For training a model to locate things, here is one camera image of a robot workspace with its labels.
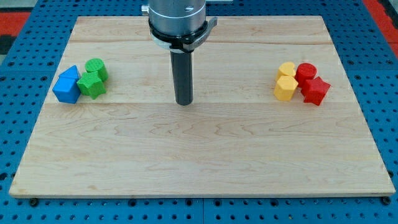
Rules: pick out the green star block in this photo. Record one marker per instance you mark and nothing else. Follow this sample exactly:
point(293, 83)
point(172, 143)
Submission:
point(91, 85)

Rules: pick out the yellow hexagon block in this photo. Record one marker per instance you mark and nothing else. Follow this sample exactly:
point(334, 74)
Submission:
point(285, 88)

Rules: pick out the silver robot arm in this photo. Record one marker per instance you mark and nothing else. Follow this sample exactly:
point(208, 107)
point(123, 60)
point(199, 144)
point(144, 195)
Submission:
point(179, 26)

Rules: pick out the yellow heart block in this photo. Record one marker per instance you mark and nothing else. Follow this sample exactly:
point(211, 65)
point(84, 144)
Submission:
point(286, 69)

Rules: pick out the wooden board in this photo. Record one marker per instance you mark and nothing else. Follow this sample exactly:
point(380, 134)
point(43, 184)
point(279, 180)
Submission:
point(236, 139)

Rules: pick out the green cylinder block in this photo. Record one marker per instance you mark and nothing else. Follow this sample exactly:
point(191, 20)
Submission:
point(97, 65)

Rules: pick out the blue cube block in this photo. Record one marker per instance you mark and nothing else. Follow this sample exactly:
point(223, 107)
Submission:
point(66, 90)

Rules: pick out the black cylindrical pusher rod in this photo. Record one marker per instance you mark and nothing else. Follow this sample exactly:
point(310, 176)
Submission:
point(182, 77)

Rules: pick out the blue triangle block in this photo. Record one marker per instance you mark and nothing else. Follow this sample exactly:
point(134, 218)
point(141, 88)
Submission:
point(71, 72)

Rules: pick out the red cylinder block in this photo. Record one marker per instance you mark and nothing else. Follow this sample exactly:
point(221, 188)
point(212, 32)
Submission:
point(305, 71)

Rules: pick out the red star block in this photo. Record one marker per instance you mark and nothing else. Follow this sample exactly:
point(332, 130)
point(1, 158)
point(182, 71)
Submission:
point(314, 90)

